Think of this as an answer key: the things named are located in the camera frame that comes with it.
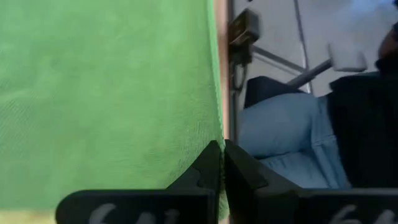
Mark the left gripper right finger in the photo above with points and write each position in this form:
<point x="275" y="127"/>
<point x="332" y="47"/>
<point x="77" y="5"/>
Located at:
<point x="280" y="207"/>

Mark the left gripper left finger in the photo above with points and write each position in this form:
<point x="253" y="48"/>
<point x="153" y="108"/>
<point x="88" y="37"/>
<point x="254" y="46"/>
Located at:
<point x="140" y="207"/>

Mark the green microfiber towel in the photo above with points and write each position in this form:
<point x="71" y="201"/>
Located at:
<point x="109" y="93"/>

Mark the person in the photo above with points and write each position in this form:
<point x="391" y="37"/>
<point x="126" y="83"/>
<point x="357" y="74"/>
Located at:
<point x="280" y="124"/>

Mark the small black camera box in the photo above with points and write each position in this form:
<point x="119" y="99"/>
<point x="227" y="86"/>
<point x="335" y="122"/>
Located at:
<point x="244" y="31"/>

